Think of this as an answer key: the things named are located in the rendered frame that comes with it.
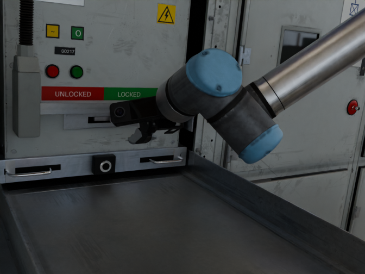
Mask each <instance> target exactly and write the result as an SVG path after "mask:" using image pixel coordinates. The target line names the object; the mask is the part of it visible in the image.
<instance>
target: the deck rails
mask: <svg viewBox="0 0 365 274"><path fill-rule="evenodd" d="M184 177H186V178H188V179H189V180H191V181H192V182H194V183H196V184H197V185H199V186H200V187H202V188H203V189H205V190H207V191H208V192H210V193H212V194H213V195H215V196H216V197H218V198H219V199H221V200H222V201H224V202H226V203H227V204H229V205H231V206H232V207H234V208H235V209H237V210H238V211H240V212H242V213H243V214H245V215H246V216H248V217H250V218H251V219H253V220H254V221H256V222H257V223H259V224H261V225H262V226H264V227H266V228H267V229H269V230H270V231H272V232H273V233H275V234H276V235H278V236H280V237H281V238H283V239H285V240H286V241H288V242H289V243H291V244H292V245H294V246H295V247H297V248H299V249H300V250H302V251H304V252H305V253H307V254H308V255H310V256H312V257H313V258H314V259H316V260H318V261H319V262H321V263H323V264H324V265H326V266H327V267H329V268H331V269H332V270H334V271H336V272H337V273H339V274H365V240H363V239H361V238H359V237H357V236H355V235H353V234H351V233H349V232H347V231H345V230H343V229H341V228H339V227H337V226H336V225H334V224H332V223H330V222H328V221H326V220H324V219H322V218H320V217H319V216H317V215H315V214H313V213H311V212H309V211H307V210H305V209H303V208H301V207H299V206H297V205H295V204H293V203H291V202H289V201H287V200H285V199H284V198H282V197H280V196H278V195H276V194H274V193H272V192H270V191H268V190H266V189H264V188H262V187H260V186H258V185H256V184H254V183H252V182H250V181H249V180H247V179H245V178H243V177H241V176H239V175H237V174H235V173H233V172H231V171H229V170H227V169H225V168H223V167H221V166H219V165H217V164H216V163H214V162H212V161H210V160H208V159H206V158H204V157H202V156H200V155H198V154H196V153H194V161H193V171H192V174H186V175H184ZM0 224H1V228H2V230H3V233H4V236H5V239H6V241H7V244H8V248H9V250H10V253H11V256H12V259H13V261H14V264H15V268H16V270H17V273H18V274H46V273H45V271H44V269H43V267H42V265H41V262H40V260H39V258H38V256H37V254H36V252H35V249H34V247H33V245H32V242H31V240H30V238H29V236H28V234H27V232H26V229H25V227H24V225H23V223H22V221H21V219H20V216H19V214H18V212H17V210H16V208H15V206H14V203H13V201H12V199H11V197H10V195H9V194H7V195H5V193H4V191H3V189H2V186H1V184H0Z"/></svg>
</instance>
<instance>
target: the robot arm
mask: <svg viewBox="0 0 365 274"><path fill-rule="evenodd" d="M363 58H365V8H363V9H362V10H360V11H359V12H357V13H356V14H354V15H352V17H350V18H348V19H347V20H345V21H344V22H342V23H341V24H339V25H338V26H337V27H335V28H334V29H332V30H330V31H329V32H327V33H326V34H324V35H323V36H322V37H320V38H319V39H317V40H316V41H314V42H313V43H311V44H310V45H308V46H307V47H305V48H304V49H302V50H301V51H299V52H298V53H296V54H295V55H294V56H292V57H290V58H289V59H287V60H286V61H284V62H283V63H282V64H280V65H279V66H277V67H276V68H274V69H272V70H271V71H269V72H268V73H266V74H265V75H264V76H262V77H261V78H259V79H258V80H255V81H253V82H252V83H250V84H248V85H247V86H245V87H243V85H242V71H241V69H240V66H239V64H238V62H237V61H236V60H235V58H234V57H233V56H232V55H230V54H229V53H227V52H226V51H224V50H221V49H218V48H208V49H205V50H203V51H201V52H200V53H198V54H196V55H194V56H193V57H191V58H190V59H189V60H188V62H187V63H186V64H185V65H184V66H183V67H181V68H180V69H179V70H178V71H177V72H176V73H175V74H173V75H172V76H171V77H170V78H168V79H167V80H166V81H165V82H164V83H163V84H161V85H160V86H159V88H158V90H157V92H156V96H152V97H141V98H139V99H133V100H129V101H123V102H117V103H112V104H110V108H109V109H110V117H111V122H112V123H113V124H114V126H116V127H119V126H126V125H129V124H136V123H139V124H140V127H139V128H136V130H135V133H134V134H132V135H131V137H130V138H128V141H129V143H131V144H133V145H134V144H145V143H148V142H150V141H152V140H155V139H156V138H157V136H155V135H153V134H154V133H155V132H156V131H157V130H168V131H166V132H164V134H173V133H175V132H176V131H178V130H180V129H182V128H183V127H184V124H183V122H186V121H188V120H190V119H191V118H193V117H195V116H196V115H198V114H199V113H200V114H201V115H202V116H203V117H204V119H206V120H207V122H208V123H209V124H210V125H211V126H212V127H213V128H214V129H215V130H216V132H217V133H218V134H219V135H220V136H221V137H222V138H223V139H224V140H225V141H226V142H227V144H228V145H229V146H230V147H231V148H232V149H233V150H234V151H235V152H236V153H237V154H238V157H239V158H241V159H242V160H243V161H244V162H245V163H247V164H253V163H255V162H257V161H259V160H261V159H262V158H264V157H265V156H266V155H268V154H269V153H270V152H271V151H272V150H273V149H275V148H276V146H277V145H278V144H279V143H280V141H281V139H282V137H283V132H282V130H281V129H280V128H279V125H278V124H276V123H275V122H274V121H273V120H272V119H273V118H275V117H277V116H278V114H279V113H281V112H282V111H284V110H285V109H287V108H288V107H290V106H291V105H293V104H294V103H296V102H297V101H299V100H300V99H302V98H304V97H305V96H307V95H308V94H310V93H311V92H313V91H315V90H316V89H317V88H319V87H320V86H322V85H323V84H325V83H327V82H328V81H330V80H331V79H333V78H334V77H336V76H337V75H339V74H340V73H342V72H343V71H345V70H346V69H348V68H350V67H351V66H353V65H354V64H356V63H357V62H359V61H360V60H362V59H363ZM176 123H180V125H179V126H176ZM173 129H176V130H175V131H171V130H173Z"/></svg>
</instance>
